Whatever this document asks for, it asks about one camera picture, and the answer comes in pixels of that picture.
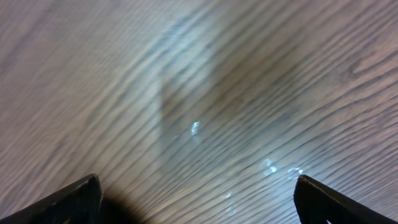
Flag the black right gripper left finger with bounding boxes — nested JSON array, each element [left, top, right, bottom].
[[1, 174, 103, 224]]

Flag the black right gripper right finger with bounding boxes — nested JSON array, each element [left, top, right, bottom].
[[294, 175, 397, 224]]

